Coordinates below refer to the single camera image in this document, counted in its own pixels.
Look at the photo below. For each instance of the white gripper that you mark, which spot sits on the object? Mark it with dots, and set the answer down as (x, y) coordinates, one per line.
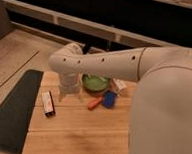
(69, 83)

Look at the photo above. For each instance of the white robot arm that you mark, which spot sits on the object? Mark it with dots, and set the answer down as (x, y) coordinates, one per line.
(161, 109)

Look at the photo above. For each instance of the green ceramic bowl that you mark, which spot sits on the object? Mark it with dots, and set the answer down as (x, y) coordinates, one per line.
(93, 83)

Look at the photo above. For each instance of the blue cup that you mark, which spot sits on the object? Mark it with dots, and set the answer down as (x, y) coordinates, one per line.
(109, 98)

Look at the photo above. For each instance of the orange carrot toy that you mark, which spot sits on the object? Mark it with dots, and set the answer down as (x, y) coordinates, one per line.
(94, 103)

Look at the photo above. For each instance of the dark grey floor mat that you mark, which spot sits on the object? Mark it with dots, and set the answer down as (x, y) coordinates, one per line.
(16, 111)

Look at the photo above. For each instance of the metal window rail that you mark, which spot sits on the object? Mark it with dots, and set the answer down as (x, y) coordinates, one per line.
(82, 25)

